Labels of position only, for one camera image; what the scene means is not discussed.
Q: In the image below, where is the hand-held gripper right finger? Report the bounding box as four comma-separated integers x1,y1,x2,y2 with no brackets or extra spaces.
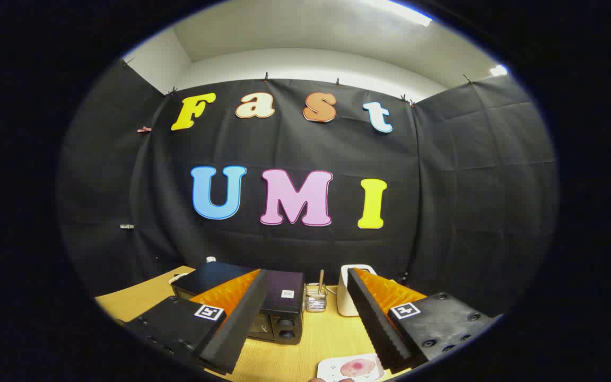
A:
346,267,497,374

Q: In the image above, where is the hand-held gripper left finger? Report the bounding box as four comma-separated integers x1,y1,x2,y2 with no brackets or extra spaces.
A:
124,268,269,376

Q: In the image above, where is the black toaster oven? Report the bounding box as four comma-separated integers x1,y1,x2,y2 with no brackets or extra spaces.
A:
170,262,306,345

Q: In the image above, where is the pink round food slice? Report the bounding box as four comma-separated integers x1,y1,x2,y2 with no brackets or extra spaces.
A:
340,359,375,378

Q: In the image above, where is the white square plate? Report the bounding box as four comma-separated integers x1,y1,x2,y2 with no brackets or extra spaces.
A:
316,353,386,382

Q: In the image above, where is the white toaster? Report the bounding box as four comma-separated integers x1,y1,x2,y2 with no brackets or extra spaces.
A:
336,264,378,317

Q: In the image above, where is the black backdrop cloth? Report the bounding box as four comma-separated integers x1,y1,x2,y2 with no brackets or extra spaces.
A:
56,58,560,319

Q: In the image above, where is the metal wire holder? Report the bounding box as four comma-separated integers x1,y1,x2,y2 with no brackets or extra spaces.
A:
304,283,328,312

